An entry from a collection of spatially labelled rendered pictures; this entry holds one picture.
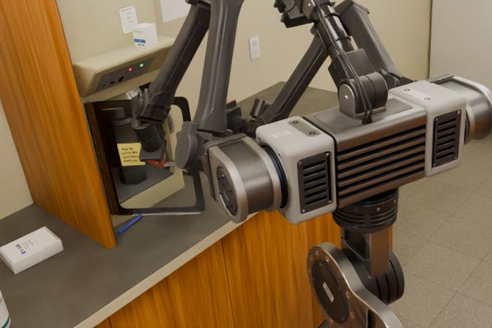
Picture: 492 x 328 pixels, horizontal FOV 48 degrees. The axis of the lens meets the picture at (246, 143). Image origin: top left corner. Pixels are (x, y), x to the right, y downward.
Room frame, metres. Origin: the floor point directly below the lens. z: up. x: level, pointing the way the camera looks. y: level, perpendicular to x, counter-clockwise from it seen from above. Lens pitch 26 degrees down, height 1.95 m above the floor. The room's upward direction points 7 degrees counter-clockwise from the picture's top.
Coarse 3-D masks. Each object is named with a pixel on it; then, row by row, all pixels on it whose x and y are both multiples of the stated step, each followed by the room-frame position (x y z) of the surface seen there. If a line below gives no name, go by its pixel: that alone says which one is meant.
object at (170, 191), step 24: (120, 120) 1.54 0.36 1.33; (168, 120) 1.52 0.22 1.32; (168, 144) 1.52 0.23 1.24; (120, 168) 1.55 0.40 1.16; (144, 168) 1.53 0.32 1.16; (168, 168) 1.52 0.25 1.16; (120, 192) 1.55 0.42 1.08; (144, 192) 1.54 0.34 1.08; (168, 192) 1.52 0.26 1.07; (192, 192) 1.51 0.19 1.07
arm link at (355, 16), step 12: (348, 0) 1.55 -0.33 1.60; (348, 12) 1.53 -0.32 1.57; (360, 12) 1.51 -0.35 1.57; (348, 24) 1.51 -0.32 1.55; (360, 24) 1.47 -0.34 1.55; (360, 36) 1.44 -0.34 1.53; (372, 36) 1.41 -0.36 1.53; (360, 48) 1.41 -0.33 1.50; (372, 48) 1.37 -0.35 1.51; (384, 48) 1.38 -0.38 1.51; (372, 60) 1.34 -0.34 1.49; (384, 60) 1.31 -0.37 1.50; (384, 72) 1.25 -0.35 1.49; (396, 72) 1.28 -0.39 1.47; (396, 84) 1.19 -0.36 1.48
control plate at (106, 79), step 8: (136, 64) 1.61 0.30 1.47; (144, 64) 1.64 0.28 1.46; (112, 72) 1.54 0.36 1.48; (120, 72) 1.58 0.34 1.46; (128, 72) 1.61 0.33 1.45; (136, 72) 1.65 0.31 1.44; (144, 72) 1.68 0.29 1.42; (104, 80) 1.54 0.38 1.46; (112, 80) 1.58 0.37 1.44; (104, 88) 1.58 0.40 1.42
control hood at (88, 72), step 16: (128, 48) 1.66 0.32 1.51; (144, 48) 1.64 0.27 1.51; (160, 48) 1.64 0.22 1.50; (80, 64) 1.54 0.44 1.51; (96, 64) 1.52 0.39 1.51; (112, 64) 1.52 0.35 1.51; (128, 64) 1.58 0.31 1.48; (160, 64) 1.72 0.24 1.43; (80, 80) 1.55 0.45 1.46; (96, 80) 1.51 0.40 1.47; (128, 80) 1.65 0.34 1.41
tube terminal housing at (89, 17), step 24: (72, 0) 1.60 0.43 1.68; (96, 0) 1.65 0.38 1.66; (120, 0) 1.70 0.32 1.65; (144, 0) 1.76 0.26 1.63; (72, 24) 1.58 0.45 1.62; (96, 24) 1.63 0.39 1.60; (120, 24) 1.69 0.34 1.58; (72, 48) 1.57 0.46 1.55; (96, 48) 1.62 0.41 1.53; (96, 96) 1.60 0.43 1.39; (120, 216) 1.59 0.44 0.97
